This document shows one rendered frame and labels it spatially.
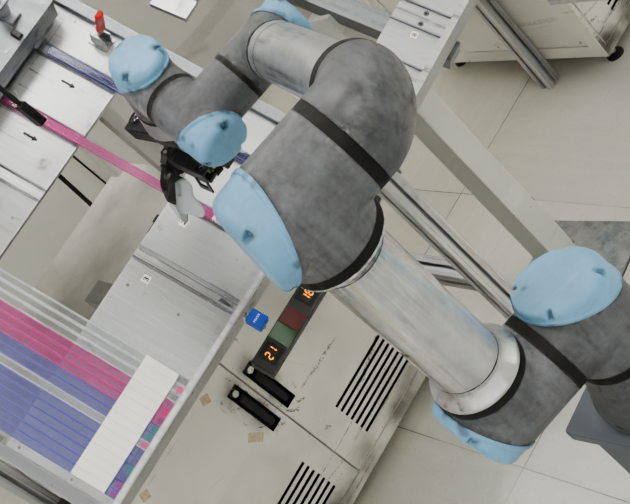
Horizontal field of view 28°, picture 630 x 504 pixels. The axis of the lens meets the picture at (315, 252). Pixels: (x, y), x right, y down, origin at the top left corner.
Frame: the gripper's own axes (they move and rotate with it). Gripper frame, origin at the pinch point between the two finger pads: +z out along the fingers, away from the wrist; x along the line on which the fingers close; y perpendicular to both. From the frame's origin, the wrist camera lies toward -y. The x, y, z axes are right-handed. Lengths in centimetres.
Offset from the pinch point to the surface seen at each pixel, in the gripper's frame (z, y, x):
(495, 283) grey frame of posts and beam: 55, 31, 24
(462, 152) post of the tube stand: 47, 15, 42
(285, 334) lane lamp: 20.0, 15.4, -10.4
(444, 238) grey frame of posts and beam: 41, 23, 22
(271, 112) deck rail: 12.6, -4.4, 20.0
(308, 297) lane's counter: 20.1, 15.4, -3.4
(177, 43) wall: 161, -132, 91
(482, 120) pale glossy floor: 114, -11, 82
